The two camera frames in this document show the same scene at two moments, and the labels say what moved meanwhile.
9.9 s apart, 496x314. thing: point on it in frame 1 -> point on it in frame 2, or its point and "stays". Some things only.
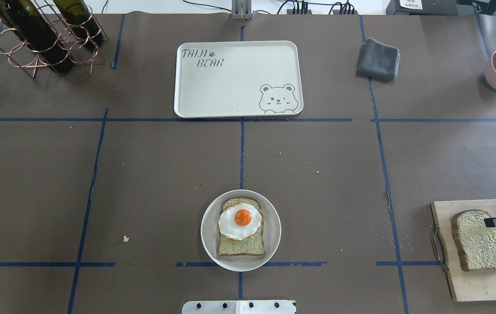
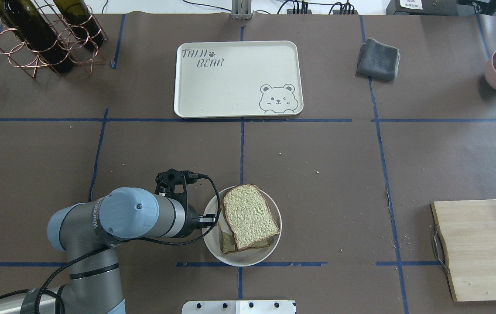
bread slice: x=479 y=247 -> x=248 y=214
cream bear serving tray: x=237 y=79 stays
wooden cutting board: x=493 y=284 stays
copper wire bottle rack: x=78 y=37 stays
